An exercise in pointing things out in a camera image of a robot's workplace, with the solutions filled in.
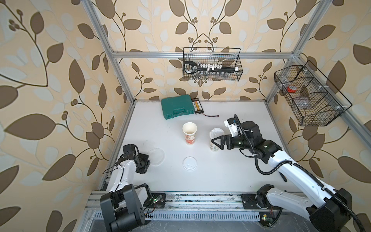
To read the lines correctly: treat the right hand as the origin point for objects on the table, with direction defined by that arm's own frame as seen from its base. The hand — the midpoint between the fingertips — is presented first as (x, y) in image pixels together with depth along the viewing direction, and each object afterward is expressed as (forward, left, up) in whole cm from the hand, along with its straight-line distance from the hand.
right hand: (217, 139), depth 75 cm
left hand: (-2, +40, -17) cm, 44 cm away
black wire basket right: (+13, -50, +13) cm, 54 cm away
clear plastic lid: (-5, +15, -19) cm, 25 cm away
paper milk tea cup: (+12, +15, -7) cm, 20 cm away
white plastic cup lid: (+6, -1, -3) cm, 7 cm away
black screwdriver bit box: (+40, +7, -19) cm, 45 cm away
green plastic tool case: (+37, +25, -14) cm, 47 cm away
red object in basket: (+24, -45, +12) cm, 52 cm away
